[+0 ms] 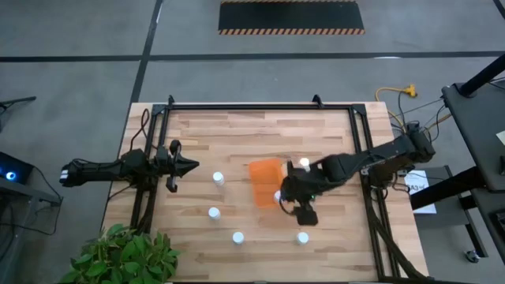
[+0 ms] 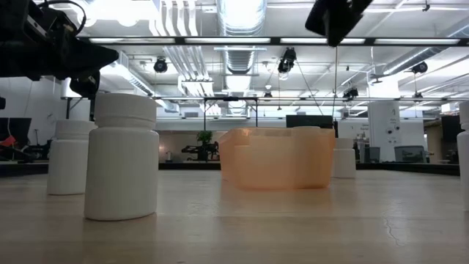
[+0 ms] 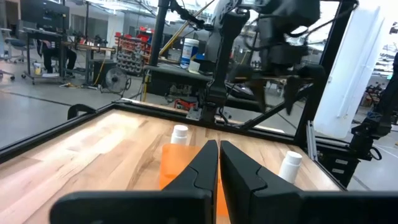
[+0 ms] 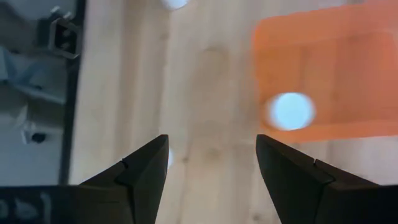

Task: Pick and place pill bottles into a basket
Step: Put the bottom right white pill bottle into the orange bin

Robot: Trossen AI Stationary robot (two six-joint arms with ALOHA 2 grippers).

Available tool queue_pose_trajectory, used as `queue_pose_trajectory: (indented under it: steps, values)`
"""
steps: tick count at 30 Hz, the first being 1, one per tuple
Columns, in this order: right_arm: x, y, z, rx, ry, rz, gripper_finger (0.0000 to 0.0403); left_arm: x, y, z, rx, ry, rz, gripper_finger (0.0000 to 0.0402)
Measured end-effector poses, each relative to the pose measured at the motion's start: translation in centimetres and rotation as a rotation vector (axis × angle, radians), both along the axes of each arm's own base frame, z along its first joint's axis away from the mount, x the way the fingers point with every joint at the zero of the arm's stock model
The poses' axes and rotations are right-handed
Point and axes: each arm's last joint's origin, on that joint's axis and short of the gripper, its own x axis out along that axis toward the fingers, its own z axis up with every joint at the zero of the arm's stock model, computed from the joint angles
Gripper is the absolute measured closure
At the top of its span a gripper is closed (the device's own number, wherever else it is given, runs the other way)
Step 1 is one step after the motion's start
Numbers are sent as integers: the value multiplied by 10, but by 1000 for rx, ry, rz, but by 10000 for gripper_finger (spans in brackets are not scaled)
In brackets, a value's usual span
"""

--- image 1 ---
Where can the black computer with blue light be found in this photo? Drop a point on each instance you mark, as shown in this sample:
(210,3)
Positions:
(12,171)

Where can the black hazard-striped floor mat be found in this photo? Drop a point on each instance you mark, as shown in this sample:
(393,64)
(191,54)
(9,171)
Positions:
(292,16)

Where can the black side table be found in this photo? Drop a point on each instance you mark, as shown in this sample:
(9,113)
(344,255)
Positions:
(477,130)

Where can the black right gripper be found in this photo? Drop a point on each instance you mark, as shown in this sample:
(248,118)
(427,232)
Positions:
(304,183)

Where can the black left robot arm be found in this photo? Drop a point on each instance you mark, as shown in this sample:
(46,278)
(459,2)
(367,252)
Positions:
(98,169)

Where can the black aluminium rig frame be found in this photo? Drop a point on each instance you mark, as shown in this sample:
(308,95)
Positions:
(256,106)

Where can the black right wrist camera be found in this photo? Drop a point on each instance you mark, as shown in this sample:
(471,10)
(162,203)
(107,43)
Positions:
(306,216)

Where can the white paper sheet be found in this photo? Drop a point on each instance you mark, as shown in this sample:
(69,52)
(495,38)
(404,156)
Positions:
(421,187)

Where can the white plastic pill bottle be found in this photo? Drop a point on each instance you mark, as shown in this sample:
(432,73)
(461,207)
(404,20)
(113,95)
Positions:
(214,213)
(304,162)
(218,178)
(238,237)
(302,238)

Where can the translucent orange plastic basket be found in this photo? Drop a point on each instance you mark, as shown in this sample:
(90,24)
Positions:
(264,181)

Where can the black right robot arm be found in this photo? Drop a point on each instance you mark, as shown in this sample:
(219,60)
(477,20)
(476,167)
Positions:
(355,163)

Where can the large leafy green plant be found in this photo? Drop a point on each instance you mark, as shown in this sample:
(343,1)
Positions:
(122,256)

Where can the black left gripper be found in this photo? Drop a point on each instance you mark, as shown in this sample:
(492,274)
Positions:
(167,166)

